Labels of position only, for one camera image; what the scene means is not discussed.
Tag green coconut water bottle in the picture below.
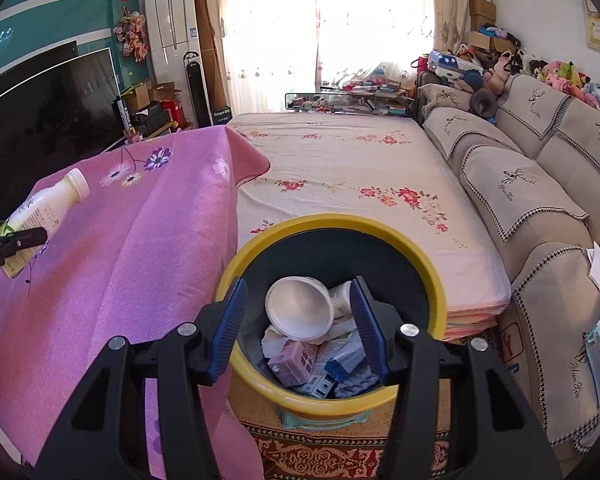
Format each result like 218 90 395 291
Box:
0 168 91 278

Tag blue wrapper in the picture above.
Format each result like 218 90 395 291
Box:
325 336 366 382

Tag pink drink carton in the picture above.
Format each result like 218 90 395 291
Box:
268 340 318 388

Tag large white paper cup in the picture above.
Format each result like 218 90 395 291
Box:
264 276 334 341

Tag white tissue paper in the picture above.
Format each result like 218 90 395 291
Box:
261 325 291 359

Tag small white yogurt cup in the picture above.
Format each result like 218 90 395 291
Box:
329 281 352 318

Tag yellow rimmed black trash bin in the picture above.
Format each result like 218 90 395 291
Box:
216 214 446 418

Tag pink floral tablecloth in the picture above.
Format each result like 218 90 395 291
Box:
0 126 270 463

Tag large black television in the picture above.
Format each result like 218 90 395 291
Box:
0 48 123 220

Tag cardboard boxes by television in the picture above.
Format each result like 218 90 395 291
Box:
121 79 181 113

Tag pink flower decoration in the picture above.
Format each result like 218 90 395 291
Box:
114 6 148 63

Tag black tower fan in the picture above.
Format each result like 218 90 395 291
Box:
183 51 212 128

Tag beige sofa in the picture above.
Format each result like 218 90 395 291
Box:
418 75 600 460

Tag white air conditioner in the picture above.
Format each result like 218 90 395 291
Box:
144 0 197 127

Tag floral bed mat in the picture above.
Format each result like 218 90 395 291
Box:
230 113 512 339

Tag plush toys pile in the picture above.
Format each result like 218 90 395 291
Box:
429 44 600 122

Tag white curtains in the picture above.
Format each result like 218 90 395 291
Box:
218 0 469 114

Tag glass coffee table with clutter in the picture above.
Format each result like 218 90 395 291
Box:
284 77 413 117

